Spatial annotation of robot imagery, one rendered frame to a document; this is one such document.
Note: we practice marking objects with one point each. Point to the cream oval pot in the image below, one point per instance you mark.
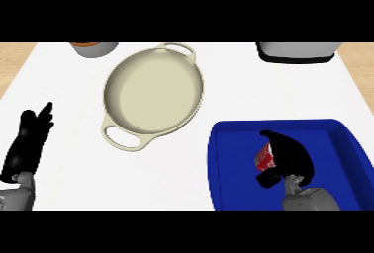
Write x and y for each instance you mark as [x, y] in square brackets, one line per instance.
[152, 95]

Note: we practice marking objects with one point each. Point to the grey appliance with black base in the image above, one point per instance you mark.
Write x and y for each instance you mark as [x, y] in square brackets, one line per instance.
[296, 52]

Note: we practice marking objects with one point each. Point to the red can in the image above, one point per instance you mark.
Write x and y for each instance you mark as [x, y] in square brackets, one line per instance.
[265, 158]

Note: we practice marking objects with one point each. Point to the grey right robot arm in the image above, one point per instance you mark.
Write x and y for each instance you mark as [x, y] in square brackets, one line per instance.
[308, 197]

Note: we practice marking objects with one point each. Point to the grey cup with orange rim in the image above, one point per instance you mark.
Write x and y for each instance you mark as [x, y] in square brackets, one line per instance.
[93, 49]

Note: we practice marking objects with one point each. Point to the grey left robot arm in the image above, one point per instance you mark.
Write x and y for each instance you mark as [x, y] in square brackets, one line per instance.
[16, 194]

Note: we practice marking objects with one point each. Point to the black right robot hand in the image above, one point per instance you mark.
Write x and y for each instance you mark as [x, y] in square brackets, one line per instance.
[291, 154]

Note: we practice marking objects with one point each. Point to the blue tray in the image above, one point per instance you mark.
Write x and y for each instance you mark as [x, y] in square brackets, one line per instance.
[234, 158]

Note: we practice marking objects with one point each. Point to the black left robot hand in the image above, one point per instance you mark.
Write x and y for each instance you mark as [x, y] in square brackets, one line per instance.
[24, 148]

